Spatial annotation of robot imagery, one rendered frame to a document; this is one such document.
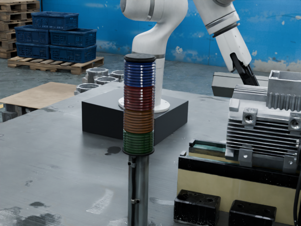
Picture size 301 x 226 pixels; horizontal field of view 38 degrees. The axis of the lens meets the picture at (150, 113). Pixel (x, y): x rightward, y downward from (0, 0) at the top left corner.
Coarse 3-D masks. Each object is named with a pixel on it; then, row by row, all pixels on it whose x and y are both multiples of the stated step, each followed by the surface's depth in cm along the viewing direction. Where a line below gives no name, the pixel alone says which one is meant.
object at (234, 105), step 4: (232, 100) 101; (236, 100) 100; (232, 104) 100; (236, 104) 100; (232, 108) 100; (236, 108) 100; (228, 152) 104; (232, 152) 104; (228, 156) 104; (232, 156) 103; (232, 160) 105
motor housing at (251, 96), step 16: (240, 96) 103; (256, 96) 101; (240, 112) 101; (272, 112) 99; (288, 112) 98; (240, 128) 99; (256, 128) 99; (272, 128) 97; (240, 144) 101; (256, 144) 99; (272, 144) 99; (288, 144) 97; (256, 160) 104; (272, 160) 103
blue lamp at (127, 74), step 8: (128, 64) 79; (136, 64) 78; (144, 64) 78; (152, 64) 79; (128, 72) 79; (136, 72) 78; (144, 72) 78; (152, 72) 79; (128, 80) 80; (136, 80) 79; (144, 80) 79; (152, 80) 80
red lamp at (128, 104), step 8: (128, 88) 80; (136, 88) 79; (144, 88) 79; (152, 88) 81; (128, 96) 80; (136, 96) 80; (144, 96) 80; (152, 96) 81; (128, 104) 81; (136, 104) 80; (144, 104) 80; (152, 104) 82
